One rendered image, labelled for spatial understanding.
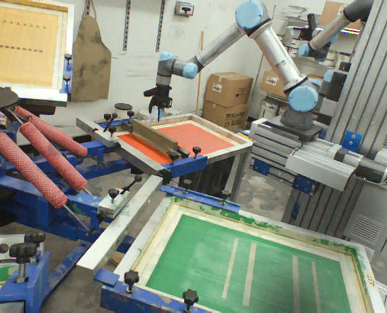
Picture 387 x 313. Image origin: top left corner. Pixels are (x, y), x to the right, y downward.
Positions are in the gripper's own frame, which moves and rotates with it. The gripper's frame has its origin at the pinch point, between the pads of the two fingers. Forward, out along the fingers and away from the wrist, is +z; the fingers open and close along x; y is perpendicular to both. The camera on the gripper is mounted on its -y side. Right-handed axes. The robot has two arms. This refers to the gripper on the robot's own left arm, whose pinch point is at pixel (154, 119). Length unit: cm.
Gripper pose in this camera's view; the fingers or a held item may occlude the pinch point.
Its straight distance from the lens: 184.0
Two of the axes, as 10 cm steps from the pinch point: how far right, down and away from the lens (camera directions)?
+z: -1.9, 8.9, 4.1
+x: 6.8, -1.8, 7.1
